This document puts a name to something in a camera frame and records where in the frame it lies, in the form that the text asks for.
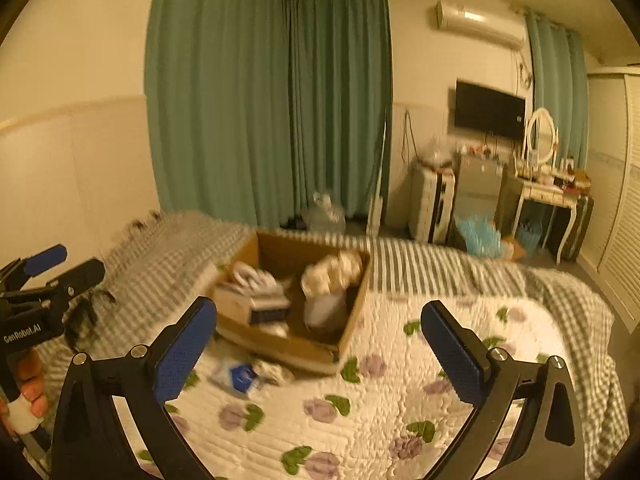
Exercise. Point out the white green plush slipper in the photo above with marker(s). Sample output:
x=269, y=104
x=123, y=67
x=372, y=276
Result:
x=250, y=281

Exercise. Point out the black wall television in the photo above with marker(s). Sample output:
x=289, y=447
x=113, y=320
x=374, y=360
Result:
x=489, y=111

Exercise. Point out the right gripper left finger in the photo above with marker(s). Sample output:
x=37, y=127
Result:
x=88, y=439

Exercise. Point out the white air conditioner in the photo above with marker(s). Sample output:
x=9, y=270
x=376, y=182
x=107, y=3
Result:
x=490, y=27

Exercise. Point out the white louvered wardrobe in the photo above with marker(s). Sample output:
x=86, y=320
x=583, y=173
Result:
x=610, y=253

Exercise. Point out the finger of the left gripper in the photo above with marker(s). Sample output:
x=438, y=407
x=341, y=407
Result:
x=68, y=285
x=45, y=259

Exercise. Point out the green curtain right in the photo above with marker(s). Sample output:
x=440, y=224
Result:
x=560, y=83

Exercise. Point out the blue white tissue pack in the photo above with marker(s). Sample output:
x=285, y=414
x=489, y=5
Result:
x=235, y=377

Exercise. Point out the white fluffy plush toy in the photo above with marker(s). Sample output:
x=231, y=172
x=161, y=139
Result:
x=328, y=313

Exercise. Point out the green curtain left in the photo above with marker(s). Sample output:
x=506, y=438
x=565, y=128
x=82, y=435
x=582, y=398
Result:
x=256, y=105

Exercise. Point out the grey small fridge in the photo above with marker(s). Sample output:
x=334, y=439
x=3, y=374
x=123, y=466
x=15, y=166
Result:
x=478, y=185

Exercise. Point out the white oval vanity mirror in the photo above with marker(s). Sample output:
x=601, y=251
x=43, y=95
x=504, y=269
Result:
x=541, y=139

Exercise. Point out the brown cardboard box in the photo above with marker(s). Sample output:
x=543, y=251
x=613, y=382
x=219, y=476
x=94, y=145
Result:
x=290, y=341

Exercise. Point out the green curtain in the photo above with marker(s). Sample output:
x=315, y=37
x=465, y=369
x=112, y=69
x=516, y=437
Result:
x=256, y=105
x=560, y=83

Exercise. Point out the white dressing table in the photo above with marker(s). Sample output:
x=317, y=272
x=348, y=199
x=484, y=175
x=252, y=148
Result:
x=517, y=191

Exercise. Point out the white box in carton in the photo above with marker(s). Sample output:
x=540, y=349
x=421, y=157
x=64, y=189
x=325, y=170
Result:
x=248, y=309

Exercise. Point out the white suitcase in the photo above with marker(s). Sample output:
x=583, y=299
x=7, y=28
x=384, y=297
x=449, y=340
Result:
x=432, y=198

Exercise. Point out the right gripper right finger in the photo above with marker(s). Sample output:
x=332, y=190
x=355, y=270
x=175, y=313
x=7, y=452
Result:
x=546, y=442

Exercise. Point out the grey checked bed sheet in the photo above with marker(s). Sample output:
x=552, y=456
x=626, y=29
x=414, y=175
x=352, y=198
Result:
x=158, y=269

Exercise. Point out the floral quilted white bedspread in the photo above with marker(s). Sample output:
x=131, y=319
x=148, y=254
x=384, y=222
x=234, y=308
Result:
x=389, y=413

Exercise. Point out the person left hand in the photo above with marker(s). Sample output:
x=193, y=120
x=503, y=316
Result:
x=25, y=394

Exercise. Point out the cream lace cloth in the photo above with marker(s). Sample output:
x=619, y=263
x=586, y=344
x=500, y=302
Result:
x=332, y=274

